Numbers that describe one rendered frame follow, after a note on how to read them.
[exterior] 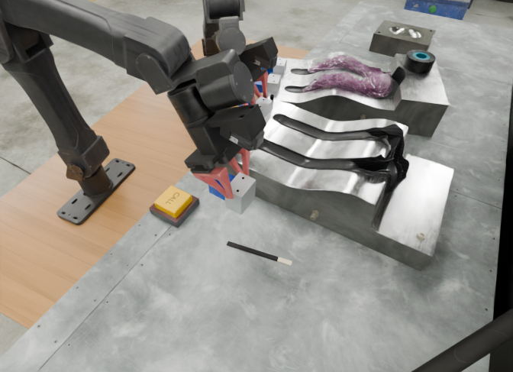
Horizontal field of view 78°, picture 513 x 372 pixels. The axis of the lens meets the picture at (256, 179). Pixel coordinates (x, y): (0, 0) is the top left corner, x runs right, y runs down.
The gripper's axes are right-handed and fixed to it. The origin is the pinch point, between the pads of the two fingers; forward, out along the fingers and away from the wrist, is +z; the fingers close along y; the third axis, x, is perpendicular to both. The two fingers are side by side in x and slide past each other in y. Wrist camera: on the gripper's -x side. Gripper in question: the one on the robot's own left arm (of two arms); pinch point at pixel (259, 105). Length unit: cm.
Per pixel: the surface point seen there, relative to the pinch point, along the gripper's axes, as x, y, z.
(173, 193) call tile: 7.1, -30.4, 3.6
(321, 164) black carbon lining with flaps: -18.4, -10.2, 12.0
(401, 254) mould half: -34.4, -19.0, 28.0
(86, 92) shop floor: 212, 58, -12
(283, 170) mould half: -12.4, -15.5, 9.3
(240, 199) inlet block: -15.3, -31.6, 2.7
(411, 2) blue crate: 48, 340, 69
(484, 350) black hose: -49, -33, 28
